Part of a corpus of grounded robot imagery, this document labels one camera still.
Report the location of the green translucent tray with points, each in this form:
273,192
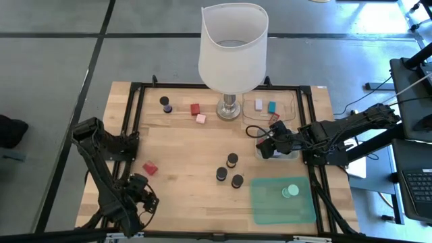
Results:
270,209

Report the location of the small clear container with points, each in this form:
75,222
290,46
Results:
287,159

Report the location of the white plastic block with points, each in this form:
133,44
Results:
258,104

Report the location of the black computer mouse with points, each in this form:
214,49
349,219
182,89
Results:
426,123

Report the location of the mint green hourglass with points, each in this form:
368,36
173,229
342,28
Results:
293,190

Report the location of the black aluminium table frame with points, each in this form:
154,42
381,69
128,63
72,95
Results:
175,86

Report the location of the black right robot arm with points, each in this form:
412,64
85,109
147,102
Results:
354,126

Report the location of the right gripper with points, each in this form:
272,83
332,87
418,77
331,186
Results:
288,143

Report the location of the white box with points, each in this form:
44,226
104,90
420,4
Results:
357,168

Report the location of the red framed small block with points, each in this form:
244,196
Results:
273,118

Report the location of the black hourglass purple sand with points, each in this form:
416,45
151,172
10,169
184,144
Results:
164,100

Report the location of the black hourglass blue sand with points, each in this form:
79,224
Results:
221,171

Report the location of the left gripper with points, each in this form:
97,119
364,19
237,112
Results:
139,187

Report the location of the grey chair leg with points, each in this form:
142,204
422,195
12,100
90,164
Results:
15,158

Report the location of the light blue multiport charger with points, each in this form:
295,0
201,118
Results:
278,154

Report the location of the black side stand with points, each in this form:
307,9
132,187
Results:
408,94

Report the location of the grey floor bar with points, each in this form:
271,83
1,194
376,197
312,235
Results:
379,86

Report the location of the person's foot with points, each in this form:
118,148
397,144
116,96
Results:
11,131

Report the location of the black hourglass red sand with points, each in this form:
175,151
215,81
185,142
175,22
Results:
237,179

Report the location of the table lamp white shade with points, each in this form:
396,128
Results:
233,60

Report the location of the black front crossbar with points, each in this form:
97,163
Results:
216,238

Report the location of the clear plastic tray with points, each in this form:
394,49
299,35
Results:
249,101

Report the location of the red wall charger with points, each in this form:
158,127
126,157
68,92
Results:
150,168
195,109

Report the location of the black laptop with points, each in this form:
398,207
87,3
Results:
418,189

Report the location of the black hourglass orange sand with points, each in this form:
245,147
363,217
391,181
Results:
232,157

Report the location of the pink wall charger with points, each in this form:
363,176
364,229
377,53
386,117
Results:
200,119

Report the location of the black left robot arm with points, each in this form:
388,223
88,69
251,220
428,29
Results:
101,175

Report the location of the teal plastic block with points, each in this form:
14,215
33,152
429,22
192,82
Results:
271,108

